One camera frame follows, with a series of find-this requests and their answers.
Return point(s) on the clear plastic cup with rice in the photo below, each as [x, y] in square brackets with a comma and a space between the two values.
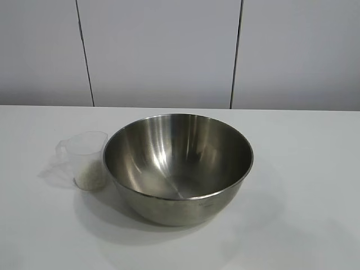
[90, 177]

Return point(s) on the stainless steel mixing bowl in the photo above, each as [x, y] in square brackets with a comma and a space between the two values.
[168, 157]

